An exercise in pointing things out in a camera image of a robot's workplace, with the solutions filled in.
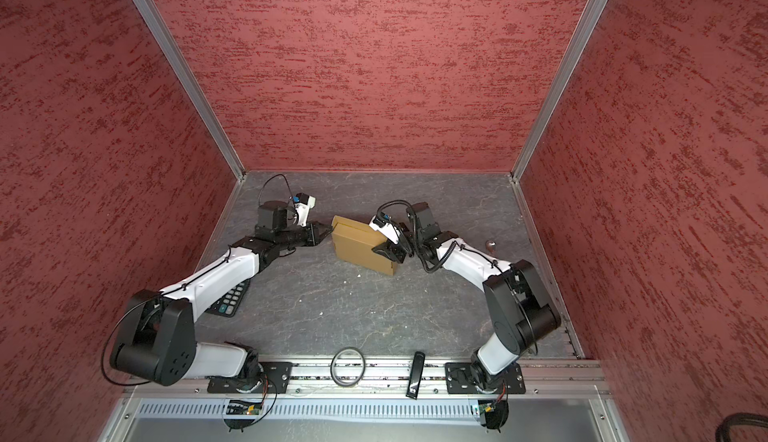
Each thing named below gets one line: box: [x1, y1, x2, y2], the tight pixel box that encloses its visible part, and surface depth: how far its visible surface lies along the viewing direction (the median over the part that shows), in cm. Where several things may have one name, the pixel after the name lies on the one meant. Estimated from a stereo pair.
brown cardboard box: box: [331, 215, 397, 276], surface depth 87 cm
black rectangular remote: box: [405, 351, 426, 400], surface depth 73 cm
